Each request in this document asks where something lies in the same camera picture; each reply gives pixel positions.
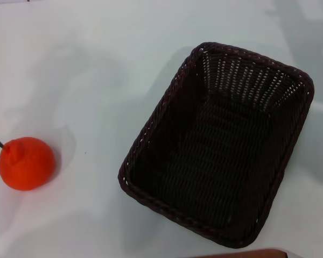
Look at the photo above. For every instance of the dark brown woven basket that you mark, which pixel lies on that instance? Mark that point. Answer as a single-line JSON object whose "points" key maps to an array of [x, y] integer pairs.
{"points": [[220, 150]]}

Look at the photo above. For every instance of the orange toy fruit with stem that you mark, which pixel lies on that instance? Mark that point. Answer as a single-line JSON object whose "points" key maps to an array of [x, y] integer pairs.
{"points": [[27, 165]]}

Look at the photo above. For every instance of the brown wooden edge piece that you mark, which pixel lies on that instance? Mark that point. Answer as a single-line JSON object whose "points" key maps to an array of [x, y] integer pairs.
{"points": [[247, 254]]}

